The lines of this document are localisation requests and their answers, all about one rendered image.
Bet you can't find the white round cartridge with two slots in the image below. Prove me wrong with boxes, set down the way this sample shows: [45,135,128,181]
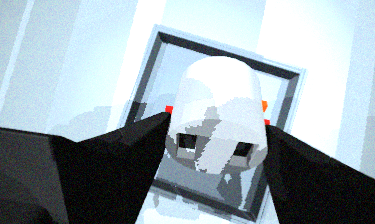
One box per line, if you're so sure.
[165,56,271,174]

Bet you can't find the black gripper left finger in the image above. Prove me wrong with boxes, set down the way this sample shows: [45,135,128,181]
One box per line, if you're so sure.
[0,112,171,224]

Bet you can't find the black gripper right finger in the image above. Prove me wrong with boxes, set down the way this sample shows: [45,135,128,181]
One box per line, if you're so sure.
[263,125,375,224]

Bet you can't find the shallow grey square tray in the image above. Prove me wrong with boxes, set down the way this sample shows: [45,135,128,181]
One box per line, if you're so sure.
[116,24,309,224]

